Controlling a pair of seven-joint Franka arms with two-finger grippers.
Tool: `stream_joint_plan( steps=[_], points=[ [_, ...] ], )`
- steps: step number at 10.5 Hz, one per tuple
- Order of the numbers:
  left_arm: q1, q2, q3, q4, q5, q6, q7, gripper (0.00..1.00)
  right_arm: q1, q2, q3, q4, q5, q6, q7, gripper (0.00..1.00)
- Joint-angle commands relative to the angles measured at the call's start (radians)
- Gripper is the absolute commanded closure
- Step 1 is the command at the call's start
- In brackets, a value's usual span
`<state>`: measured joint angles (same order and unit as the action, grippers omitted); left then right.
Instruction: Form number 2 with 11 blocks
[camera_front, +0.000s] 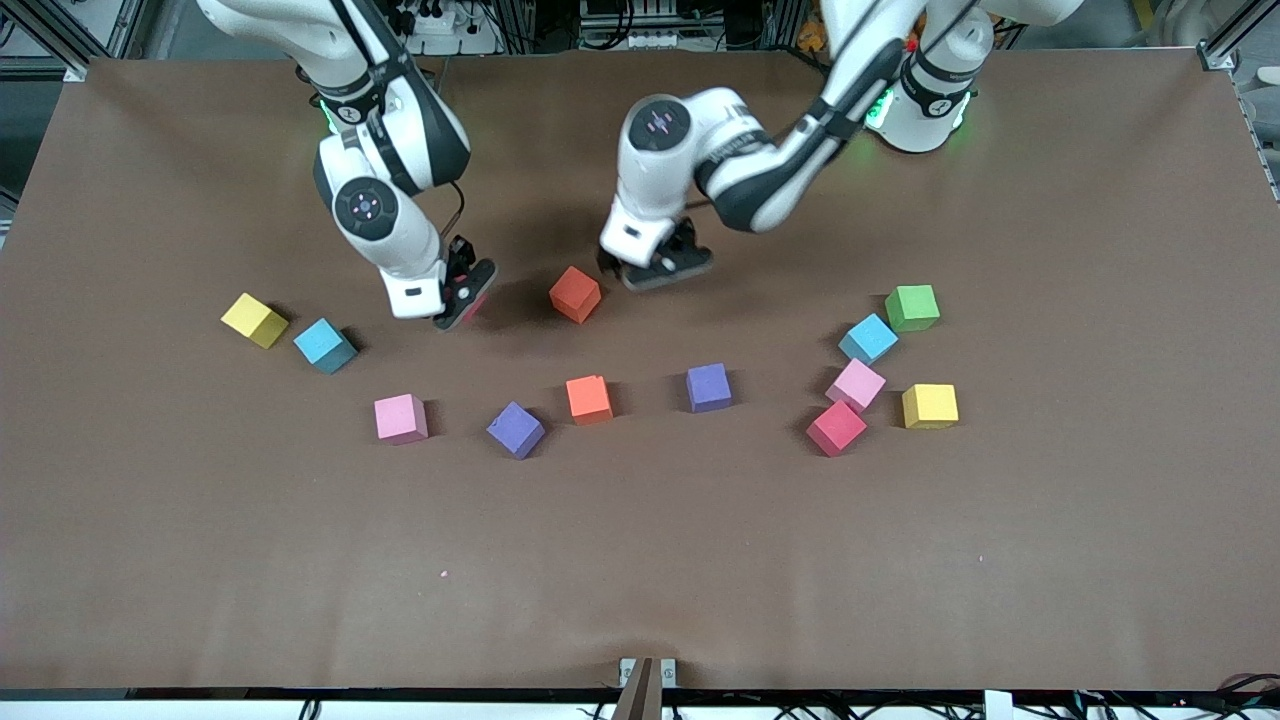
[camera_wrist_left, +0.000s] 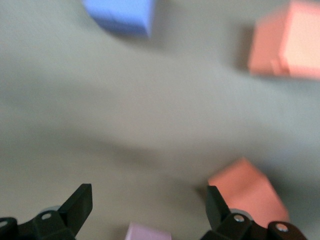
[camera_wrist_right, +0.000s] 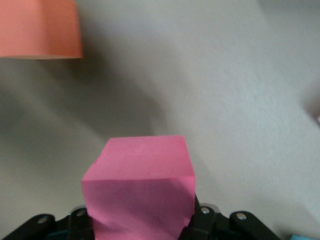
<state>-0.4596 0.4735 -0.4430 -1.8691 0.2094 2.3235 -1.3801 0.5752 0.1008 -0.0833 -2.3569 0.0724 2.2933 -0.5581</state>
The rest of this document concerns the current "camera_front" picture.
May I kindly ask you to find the orange foam cube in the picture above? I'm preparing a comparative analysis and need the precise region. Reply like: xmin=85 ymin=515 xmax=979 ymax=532
xmin=565 ymin=375 xmax=614 ymax=426
xmin=548 ymin=265 xmax=603 ymax=324

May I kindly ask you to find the purple foam cube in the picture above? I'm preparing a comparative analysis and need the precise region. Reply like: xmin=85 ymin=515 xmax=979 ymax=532
xmin=486 ymin=401 xmax=547 ymax=461
xmin=686 ymin=363 xmax=733 ymax=414

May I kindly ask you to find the pink foam cube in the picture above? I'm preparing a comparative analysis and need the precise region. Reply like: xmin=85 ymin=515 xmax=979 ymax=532
xmin=374 ymin=393 xmax=429 ymax=445
xmin=824 ymin=358 xmax=887 ymax=413

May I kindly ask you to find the blue foam cube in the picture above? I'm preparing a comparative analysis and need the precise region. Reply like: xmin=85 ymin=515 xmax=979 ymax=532
xmin=293 ymin=318 xmax=358 ymax=376
xmin=838 ymin=313 xmax=899 ymax=366

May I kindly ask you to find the yellow foam cube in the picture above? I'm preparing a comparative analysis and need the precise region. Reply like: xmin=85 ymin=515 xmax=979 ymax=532
xmin=901 ymin=383 xmax=959 ymax=430
xmin=220 ymin=292 xmax=290 ymax=350

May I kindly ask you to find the green foam cube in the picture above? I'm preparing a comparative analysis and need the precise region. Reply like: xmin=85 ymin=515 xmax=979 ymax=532
xmin=884 ymin=284 xmax=941 ymax=333

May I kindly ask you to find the paper table cover sheet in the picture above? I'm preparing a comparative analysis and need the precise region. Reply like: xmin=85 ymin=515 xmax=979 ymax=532
xmin=0 ymin=50 xmax=1280 ymax=693

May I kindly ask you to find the aluminium frame profile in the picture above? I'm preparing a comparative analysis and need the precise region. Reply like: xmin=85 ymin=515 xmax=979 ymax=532
xmin=1195 ymin=0 xmax=1280 ymax=71
xmin=0 ymin=0 xmax=151 ymax=83

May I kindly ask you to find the metal table edge bracket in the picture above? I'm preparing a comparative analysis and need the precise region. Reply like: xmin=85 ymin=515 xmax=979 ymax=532
xmin=618 ymin=657 xmax=677 ymax=691

